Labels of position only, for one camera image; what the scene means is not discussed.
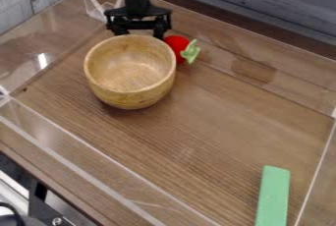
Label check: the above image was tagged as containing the red plush strawberry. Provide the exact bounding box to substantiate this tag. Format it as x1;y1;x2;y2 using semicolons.
164;35;201;64

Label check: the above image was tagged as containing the green tape strip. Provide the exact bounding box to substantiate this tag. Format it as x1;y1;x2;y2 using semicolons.
254;165;290;226

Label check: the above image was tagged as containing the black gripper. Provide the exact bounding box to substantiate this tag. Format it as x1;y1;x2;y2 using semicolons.
105;6;172;39

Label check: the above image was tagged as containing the black metal table leg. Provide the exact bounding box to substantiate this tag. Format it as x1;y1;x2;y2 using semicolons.
29;180;48;201

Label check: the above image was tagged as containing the black cable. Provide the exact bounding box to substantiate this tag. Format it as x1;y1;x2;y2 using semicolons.
0;201;24;226

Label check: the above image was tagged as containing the clear acrylic corner bracket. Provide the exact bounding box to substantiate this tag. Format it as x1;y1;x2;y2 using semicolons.
84;0;124;23

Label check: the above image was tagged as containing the clear acrylic front wall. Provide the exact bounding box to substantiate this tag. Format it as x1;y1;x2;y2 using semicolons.
0;92;218;226

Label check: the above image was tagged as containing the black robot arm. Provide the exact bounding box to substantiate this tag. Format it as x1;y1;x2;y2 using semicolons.
104;0;172;39

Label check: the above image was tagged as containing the wooden bowl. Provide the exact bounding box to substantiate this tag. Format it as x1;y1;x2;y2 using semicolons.
82;34;176;110

